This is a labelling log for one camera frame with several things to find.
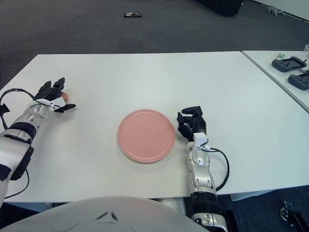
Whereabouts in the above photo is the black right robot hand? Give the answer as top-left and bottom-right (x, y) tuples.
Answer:
(176, 105), (208, 143)

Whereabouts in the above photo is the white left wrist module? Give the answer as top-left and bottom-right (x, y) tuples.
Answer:
(49, 98), (66, 112)

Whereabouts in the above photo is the large black box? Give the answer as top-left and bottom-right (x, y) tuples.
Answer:
(194, 0), (243, 17)

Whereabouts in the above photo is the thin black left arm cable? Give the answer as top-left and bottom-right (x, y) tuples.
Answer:
(4, 169), (30, 199)

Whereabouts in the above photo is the black looped wrist cable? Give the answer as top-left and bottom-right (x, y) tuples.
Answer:
(0, 88), (54, 131)
(206, 147), (230, 191)

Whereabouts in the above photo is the black looped right wrist cable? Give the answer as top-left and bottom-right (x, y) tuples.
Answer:
(206, 147), (230, 191)

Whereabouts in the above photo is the grey white robot torso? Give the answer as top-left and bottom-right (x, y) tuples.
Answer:
(0, 196), (194, 232)

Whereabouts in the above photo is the pink round plate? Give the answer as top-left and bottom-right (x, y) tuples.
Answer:
(117, 109), (176, 163)

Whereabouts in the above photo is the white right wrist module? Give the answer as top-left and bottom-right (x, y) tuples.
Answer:
(194, 132), (210, 148)

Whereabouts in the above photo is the black metal caster stand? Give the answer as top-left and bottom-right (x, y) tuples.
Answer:
(280, 200), (309, 232)

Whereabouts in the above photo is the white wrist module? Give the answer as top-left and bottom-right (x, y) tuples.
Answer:
(194, 132), (210, 148)
(49, 98), (66, 112)

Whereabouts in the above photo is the dark grey handheld controller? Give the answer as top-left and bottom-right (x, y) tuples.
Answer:
(287, 73), (309, 90)
(271, 56), (308, 72)

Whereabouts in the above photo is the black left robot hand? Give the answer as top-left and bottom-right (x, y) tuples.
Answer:
(33, 77), (78, 114)

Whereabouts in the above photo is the small grey toy figure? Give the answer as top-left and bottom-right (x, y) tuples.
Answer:
(267, 5), (285, 15)

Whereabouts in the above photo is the black looped left wrist cable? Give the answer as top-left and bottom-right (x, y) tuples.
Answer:
(0, 88), (54, 131)

